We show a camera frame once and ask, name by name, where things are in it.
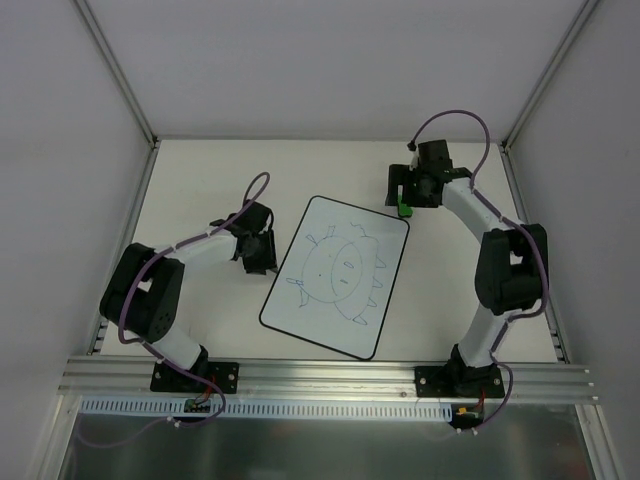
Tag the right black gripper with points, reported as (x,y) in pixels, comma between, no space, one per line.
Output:
(400,185)

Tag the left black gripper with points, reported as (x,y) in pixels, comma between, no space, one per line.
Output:
(261,251)

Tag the green whiteboard eraser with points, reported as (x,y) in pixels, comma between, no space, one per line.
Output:
(403,210)

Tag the white whiteboard black frame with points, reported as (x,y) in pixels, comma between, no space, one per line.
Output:
(334,286)

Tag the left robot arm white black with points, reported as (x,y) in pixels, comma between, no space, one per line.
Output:
(142,296)

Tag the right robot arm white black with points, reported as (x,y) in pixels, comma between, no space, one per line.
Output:
(510,277)

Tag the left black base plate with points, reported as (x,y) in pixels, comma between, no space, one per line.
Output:
(223,374)

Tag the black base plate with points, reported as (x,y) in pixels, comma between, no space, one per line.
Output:
(444,381)
(223,374)

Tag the aluminium front rail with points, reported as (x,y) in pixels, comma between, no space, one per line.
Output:
(534,383)

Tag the white slotted cable duct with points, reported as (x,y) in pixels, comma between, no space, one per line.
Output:
(268,409)

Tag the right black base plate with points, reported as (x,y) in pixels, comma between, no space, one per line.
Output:
(444,381)

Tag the right aluminium frame post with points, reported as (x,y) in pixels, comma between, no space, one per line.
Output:
(560,53)

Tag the aluminium frame post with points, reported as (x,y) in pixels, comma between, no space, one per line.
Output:
(560,53)
(98,37)

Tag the left aluminium frame post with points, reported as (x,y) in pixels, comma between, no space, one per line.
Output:
(98,37)

